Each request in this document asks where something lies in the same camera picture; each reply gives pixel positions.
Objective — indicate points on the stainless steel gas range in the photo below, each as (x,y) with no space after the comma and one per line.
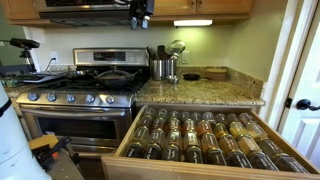
(76,128)

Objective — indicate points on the white switch plate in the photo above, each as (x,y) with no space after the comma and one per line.
(38,36)

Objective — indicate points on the stainless over-range microwave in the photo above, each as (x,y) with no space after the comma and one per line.
(83,13)

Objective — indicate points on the white wall outlet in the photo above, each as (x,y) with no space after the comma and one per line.
(54,55)
(185,57)

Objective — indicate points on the black wok pan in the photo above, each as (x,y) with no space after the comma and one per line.
(115,79)

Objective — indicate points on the black tool with orange button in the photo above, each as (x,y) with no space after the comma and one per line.
(50,155)

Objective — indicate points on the dark flat tray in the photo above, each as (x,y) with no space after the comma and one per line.
(40,78)

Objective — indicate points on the silver stove knob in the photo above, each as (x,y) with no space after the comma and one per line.
(110,99)
(51,97)
(90,98)
(32,96)
(70,98)

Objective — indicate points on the brown wooden spatula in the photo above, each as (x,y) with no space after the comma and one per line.
(161,52)

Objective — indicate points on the small black skillet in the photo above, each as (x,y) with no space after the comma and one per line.
(191,76)

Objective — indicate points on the yellow wooden block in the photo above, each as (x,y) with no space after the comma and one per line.
(41,140)

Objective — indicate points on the white panel door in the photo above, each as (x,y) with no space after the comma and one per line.
(305,133)

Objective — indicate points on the black door latch plate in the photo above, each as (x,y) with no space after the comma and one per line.
(288,102)

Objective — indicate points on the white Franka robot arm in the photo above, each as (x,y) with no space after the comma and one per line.
(13,150)

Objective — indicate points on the steel utensil canister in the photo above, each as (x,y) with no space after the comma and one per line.
(158,70)
(171,67)

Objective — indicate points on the grey metal box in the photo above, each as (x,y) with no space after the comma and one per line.
(65,168)

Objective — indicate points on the green electronic board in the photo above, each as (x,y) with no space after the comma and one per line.
(8,82)

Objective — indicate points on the under-cabinet light bar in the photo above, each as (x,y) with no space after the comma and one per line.
(192,23)

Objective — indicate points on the dark bowl on counter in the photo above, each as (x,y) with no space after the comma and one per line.
(216,74)

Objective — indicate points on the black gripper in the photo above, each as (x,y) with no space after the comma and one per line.
(141,7)

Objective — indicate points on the wooden wall cabinet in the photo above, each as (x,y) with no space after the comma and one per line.
(20,10)
(206,7)

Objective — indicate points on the small steel bowl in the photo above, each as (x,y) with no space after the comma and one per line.
(172,79)

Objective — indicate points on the black kitchen utensil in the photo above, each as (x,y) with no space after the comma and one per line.
(150,54)

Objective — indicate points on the black camera tripod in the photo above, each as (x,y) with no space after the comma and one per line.
(29,60)

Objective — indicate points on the black stereo camera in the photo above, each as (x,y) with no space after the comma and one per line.
(24,43)

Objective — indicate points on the wooden spice drawer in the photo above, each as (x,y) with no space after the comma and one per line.
(150,170)

